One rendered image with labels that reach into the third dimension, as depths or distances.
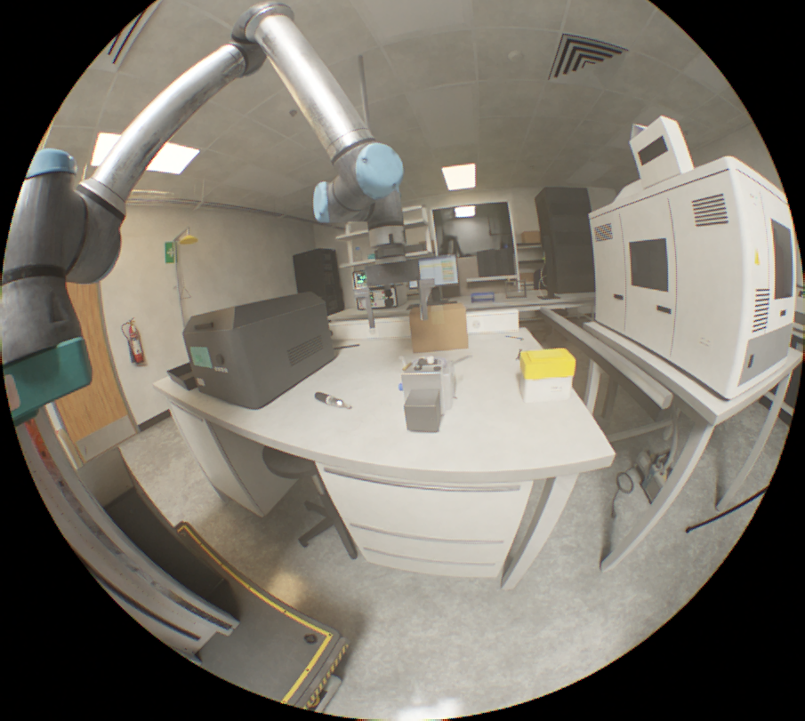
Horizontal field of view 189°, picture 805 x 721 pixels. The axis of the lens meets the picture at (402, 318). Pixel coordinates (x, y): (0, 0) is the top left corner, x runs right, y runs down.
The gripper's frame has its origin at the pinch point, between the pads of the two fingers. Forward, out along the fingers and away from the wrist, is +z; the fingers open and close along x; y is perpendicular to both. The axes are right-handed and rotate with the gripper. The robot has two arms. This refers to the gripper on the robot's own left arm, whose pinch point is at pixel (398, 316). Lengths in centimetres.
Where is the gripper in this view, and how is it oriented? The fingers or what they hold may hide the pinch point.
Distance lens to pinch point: 61.2
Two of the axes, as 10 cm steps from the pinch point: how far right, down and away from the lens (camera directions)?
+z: 1.3, 9.8, 1.8
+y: -1.2, -1.6, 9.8
